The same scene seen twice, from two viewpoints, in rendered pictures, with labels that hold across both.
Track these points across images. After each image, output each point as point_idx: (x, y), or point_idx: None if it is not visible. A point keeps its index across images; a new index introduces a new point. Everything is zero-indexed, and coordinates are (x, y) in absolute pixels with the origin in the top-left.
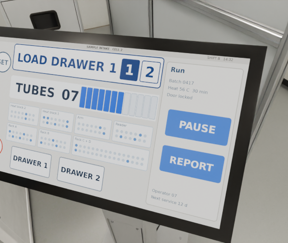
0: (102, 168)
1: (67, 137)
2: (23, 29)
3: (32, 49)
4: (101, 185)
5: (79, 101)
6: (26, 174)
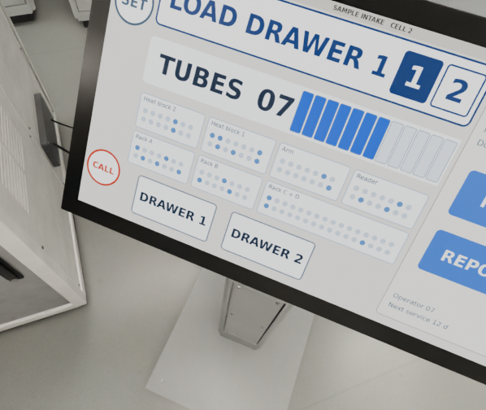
0: (310, 244)
1: (254, 181)
2: None
3: None
4: (302, 272)
5: (292, 118)
6: (163, 228)
